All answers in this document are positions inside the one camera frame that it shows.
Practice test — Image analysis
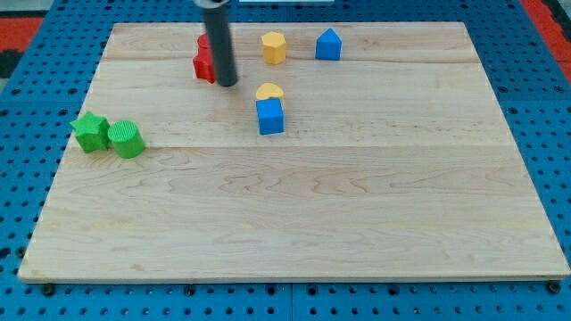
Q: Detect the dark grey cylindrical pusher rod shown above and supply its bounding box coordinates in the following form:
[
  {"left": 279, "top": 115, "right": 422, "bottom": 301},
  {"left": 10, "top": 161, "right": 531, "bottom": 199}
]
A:
[{"left": 201, "top": 5, "right": 237, "bottom": 86}]

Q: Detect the silver rod mount collar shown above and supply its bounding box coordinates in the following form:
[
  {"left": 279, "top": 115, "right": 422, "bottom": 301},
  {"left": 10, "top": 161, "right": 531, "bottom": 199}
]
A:
[{"left": 193, "top": 0, "right": 229, "bottom": 7}]

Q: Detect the yellow hexagon block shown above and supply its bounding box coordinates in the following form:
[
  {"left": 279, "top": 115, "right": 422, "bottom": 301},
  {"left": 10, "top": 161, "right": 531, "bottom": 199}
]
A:
[{"left": 261, "top": 31, "right": 286, "bottom": 65}]

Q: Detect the blue cube block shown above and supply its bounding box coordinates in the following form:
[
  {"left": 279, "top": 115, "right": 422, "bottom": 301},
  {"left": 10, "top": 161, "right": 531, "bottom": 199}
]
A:
[{"left": 256, "top": 98, "right": 285, "bottom": 136}]

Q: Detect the red cylinder block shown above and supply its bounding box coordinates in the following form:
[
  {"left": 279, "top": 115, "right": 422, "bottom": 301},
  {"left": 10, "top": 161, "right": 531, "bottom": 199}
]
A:
[{"left": 197, "top": 33, "right": 210, "bottom": 50}]

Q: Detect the red star block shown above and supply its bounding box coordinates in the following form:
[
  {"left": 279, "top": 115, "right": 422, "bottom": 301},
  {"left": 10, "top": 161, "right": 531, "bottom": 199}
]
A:
[{"left": 193, "top": 48, "right": 216, "bottom": 84}]

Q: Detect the blue pentagon house block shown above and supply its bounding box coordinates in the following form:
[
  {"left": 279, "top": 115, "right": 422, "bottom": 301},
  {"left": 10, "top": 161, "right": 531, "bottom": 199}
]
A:
[{"left": 315, "top": 28, "right": 343, "bottom": 61}]

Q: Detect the green cylinder block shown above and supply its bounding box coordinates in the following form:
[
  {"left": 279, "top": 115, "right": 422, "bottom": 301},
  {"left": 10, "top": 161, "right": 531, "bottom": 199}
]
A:
[{"left": 108, "top": 120, "right": 145, "bottom": 159}]

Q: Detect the green star block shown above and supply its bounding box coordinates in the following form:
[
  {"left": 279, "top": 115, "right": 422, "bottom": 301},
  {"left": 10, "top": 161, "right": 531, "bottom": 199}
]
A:
[{"left": 70, "top": 111, "right": 110, "bottom": 153}]

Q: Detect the light wooden board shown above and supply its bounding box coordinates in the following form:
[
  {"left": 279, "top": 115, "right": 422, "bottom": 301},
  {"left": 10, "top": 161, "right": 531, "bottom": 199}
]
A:
[{"left": 18, "top": 22, "right": 570, "bottom": 284}]

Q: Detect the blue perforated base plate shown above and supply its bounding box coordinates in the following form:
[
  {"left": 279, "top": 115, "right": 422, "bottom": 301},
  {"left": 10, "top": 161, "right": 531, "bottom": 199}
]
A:
[{"left": 1, "top": 0, "right": 570, "bottom": 320}]

